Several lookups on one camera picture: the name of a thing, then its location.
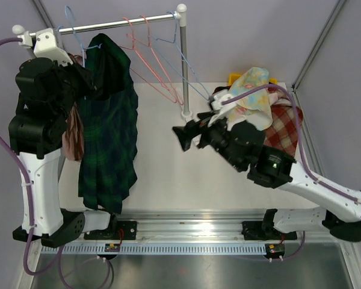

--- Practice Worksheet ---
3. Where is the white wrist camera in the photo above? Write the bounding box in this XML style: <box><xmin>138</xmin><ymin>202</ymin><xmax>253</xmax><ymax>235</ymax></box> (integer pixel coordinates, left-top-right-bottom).
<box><xmin>12</xmin><ymin>25</ymin><xmax>73</xmax><ymax>66</ymax></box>
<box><xmin>208</xmin><ymin>90</ymin><xmax>236</xmax><ymax>127</ymax></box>

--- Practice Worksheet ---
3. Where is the dark green plaid skirt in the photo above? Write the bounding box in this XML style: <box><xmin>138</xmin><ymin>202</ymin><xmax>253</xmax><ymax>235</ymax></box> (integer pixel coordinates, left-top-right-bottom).
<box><xmin>78</xmin><ymin>33</ymin><xmax>138</xmax><ymax>214</ymax></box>

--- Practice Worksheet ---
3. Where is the silver white clothes rack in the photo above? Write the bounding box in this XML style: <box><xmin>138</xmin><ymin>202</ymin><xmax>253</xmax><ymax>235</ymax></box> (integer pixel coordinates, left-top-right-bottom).
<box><xmin>16</xmin><ymin>4</ymin><xmax>193</xmax><ymax>120</ymax></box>

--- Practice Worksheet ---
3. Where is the blue wire hanger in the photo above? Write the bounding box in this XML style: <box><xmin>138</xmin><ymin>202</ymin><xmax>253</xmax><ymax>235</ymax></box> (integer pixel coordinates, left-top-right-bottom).
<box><xmin>150</xmin><ymin>11</ymin><xmax>210</xmax><ymax>101</ymax></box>

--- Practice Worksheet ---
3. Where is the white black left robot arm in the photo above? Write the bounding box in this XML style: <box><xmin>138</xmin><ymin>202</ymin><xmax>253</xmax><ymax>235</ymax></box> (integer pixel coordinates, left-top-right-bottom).
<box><xmin>8</xmin><ymin>57</ymin><xmax>119</xmax><ymax>248</ymax></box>

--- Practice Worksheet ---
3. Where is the yellow plastic tray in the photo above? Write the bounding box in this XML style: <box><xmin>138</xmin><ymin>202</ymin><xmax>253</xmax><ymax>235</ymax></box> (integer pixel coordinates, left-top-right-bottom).
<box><xmin>227</xmin><ymin>73</ymin><xmax>278</xmax><ymax>85</ymax></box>

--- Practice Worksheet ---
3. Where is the pastel tie-dye garment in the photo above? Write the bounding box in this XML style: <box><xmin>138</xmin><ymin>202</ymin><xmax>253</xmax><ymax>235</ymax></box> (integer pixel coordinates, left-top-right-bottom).
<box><xmin>227</xmin><ymin>67</ymin><xmax>277</xmax><ymax>131</ymax></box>

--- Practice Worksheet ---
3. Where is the aluminium mounting rail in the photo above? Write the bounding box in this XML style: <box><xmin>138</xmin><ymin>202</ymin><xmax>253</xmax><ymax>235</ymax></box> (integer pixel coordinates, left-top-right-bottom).
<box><xmin>28</xmin><ymin>210</ymin><xmax>356</xmax><ymax>243</ymax></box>

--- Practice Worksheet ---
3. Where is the white slotted cable duct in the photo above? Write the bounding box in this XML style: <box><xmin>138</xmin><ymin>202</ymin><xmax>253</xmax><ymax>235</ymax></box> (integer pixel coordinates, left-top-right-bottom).
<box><xmin>41</xmin><ymin>243</ymin><xmax>267</xmax><ymax>254</ymax></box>

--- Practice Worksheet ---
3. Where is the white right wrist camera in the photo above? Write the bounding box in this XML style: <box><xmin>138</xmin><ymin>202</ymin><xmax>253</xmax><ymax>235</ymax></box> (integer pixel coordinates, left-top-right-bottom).
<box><xmin>208</xmin><ymin>90</ymin><xmax>236</xmax><ymax>127</ymax></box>

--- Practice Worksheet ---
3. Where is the pink hanger with plaid skirt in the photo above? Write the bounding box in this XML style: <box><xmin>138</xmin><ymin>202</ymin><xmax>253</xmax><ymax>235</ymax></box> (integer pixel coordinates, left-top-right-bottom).
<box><xmin>135</xmin><ymin>15</ymin><xmax>184</xmax><ymax>107</ymax></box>

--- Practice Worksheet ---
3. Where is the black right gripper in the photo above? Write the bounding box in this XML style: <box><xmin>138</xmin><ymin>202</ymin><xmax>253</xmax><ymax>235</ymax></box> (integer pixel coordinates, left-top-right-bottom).
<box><xmin>174</xmin><ymin>109</ymin><xmax>245</xmax><ymax>170</ymax></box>

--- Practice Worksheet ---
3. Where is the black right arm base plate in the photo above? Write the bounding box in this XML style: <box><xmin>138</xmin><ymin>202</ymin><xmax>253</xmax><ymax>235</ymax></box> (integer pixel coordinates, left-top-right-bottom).
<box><xmin>241</xmin><ymin>221</ymin><xmax>298</xmax><ymax>241</ymax></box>

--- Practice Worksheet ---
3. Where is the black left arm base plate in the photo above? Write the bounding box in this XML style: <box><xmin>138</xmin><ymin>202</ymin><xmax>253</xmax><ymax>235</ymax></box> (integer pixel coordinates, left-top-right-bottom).
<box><xmin>84</xmin><ymin>220</ymin><xmax>137</xmax><ymax>241</ymax></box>

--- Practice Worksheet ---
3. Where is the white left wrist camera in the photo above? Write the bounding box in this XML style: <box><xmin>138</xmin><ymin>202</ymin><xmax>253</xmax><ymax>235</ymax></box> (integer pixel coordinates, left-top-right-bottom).
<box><xmin>12</xmin><ymin>25</ymin><xmax>73</xmax><ymax>66</ymax></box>

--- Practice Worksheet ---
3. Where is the red beige plaid skirt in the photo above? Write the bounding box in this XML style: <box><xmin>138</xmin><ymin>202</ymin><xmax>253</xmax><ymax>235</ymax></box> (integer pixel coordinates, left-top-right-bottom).
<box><xmin>264</xmin><ymin>88</ymin><xmax>298</xmax><ymax>157</ymax></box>

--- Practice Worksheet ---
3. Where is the red black plaid skirt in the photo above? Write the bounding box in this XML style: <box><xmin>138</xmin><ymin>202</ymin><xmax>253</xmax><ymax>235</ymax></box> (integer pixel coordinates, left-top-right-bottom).
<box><xmin>213</xmin><ymin>85</ymin><xmax>231</xmax><ymax>94</ymax></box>

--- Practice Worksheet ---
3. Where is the pink pleated skirt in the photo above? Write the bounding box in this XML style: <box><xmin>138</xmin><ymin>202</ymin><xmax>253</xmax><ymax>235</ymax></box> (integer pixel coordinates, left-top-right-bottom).
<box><xmin>62</xmin><ymin>103</ymin><xmax>84</xmax><ymax>162</ymax></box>

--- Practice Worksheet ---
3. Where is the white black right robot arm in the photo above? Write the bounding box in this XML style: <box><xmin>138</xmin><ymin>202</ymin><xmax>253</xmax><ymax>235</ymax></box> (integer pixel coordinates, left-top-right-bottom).
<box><xmin>172</xmin><ymin>113</ymin><xmax>361</xmax><ymax>242</ymax></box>

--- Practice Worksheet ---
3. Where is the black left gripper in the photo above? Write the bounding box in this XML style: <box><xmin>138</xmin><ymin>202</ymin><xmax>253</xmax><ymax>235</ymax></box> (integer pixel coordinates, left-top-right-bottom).
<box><xmin>51</xmin><ymin>52</ymin><xmax>96</xmax><ymax>119</ymax></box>

